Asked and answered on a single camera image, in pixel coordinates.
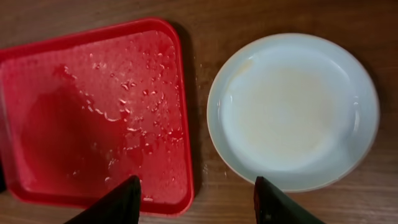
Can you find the red plastic tray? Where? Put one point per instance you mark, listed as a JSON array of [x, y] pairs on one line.
[[82, 113]]

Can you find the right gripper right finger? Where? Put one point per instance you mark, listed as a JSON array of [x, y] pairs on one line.
[[272, 206]]

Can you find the light blue plate top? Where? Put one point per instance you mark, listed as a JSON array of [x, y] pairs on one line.
[[294, 108]]

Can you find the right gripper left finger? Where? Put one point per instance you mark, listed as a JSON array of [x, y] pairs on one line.
[[121, 205]]

